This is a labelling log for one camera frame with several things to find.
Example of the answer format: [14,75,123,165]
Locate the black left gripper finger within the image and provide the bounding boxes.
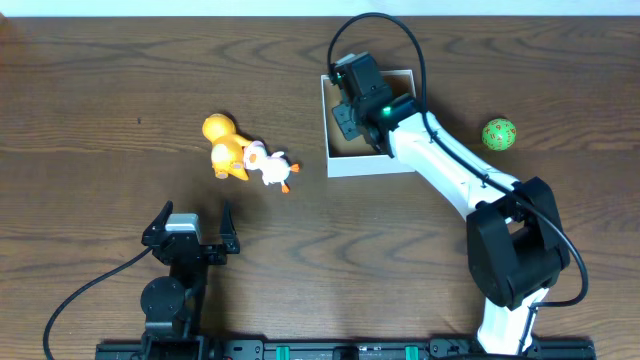
[141,200,173,246]
[219,202,238,245]

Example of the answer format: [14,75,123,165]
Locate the orange dinosaur toy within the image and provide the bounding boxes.
[202,113,251,181]

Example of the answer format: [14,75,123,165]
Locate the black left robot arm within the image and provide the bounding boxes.
[132,202,240,360]

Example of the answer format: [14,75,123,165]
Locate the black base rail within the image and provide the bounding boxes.
[94,335,596,360]

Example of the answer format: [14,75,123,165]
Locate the green number ball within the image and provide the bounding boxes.
[481,118,517,151]

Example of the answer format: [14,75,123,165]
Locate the white pink duck toy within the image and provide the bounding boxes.
[243,141,300,194]

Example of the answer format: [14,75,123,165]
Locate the white cardboard box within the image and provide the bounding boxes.
[320,75,414,178]

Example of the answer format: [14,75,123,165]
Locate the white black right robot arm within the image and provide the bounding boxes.
[330,52,570,355]

